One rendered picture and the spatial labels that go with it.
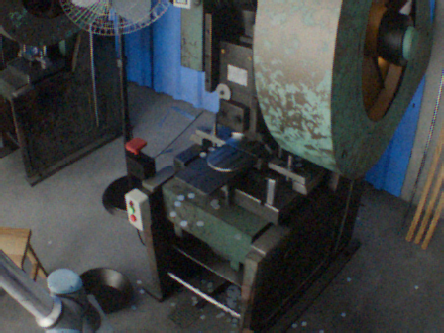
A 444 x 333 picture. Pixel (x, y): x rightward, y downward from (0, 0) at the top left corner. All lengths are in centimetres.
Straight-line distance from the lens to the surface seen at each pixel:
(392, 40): 112
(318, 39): 84
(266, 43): 90
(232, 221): 151
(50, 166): 300
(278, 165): 157
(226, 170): 149
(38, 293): 120
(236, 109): 144
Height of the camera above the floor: 165
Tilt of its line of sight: 35 degrees down
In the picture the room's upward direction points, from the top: 1 degrees clockwise
